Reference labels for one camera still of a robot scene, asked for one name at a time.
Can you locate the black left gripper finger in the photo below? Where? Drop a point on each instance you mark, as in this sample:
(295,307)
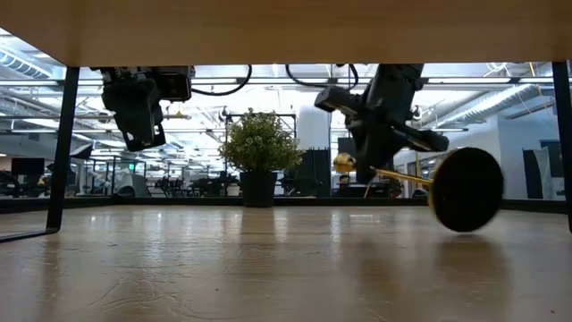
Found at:
(145,138)
(134,107)

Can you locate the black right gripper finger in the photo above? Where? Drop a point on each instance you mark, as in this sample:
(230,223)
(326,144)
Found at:
(388,152)
(368,156)

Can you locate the very long gold candlestick holder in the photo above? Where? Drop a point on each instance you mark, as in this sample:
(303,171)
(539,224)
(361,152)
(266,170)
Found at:
(467,190)

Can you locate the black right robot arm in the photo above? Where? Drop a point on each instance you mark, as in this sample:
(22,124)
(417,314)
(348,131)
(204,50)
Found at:
(395,85)

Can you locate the person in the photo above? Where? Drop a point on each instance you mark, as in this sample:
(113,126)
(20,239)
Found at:
(344,180)

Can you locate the black cabinet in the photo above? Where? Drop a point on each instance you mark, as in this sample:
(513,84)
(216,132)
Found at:
(319,174)

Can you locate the green potted plant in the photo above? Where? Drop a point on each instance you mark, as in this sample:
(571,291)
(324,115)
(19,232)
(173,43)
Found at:
(259,143)

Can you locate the small black monitor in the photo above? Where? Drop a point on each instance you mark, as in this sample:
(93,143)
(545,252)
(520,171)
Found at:
(27,166)

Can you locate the wooden shelf riser black legs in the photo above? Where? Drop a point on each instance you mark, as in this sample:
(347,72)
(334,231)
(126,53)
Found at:
(286,31)

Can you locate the dark standing panel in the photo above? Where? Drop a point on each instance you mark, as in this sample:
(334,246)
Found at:
(532,174)

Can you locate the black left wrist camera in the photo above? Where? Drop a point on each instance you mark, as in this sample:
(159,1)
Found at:
(176,85)

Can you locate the black round camera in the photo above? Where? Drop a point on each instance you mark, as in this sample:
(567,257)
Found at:
(223,114)

